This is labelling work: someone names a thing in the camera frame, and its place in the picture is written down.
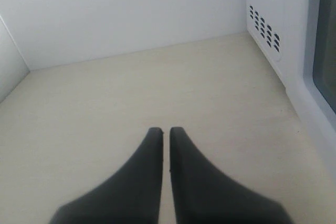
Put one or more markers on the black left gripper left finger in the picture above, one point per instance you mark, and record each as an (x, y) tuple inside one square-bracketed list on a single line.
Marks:
[(131, 195)]

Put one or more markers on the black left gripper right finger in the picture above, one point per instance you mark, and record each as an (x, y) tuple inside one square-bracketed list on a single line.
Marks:
[(204, 194)]

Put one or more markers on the white microwave oven body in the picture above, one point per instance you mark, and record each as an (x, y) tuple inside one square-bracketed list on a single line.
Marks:
[(266, 24)]

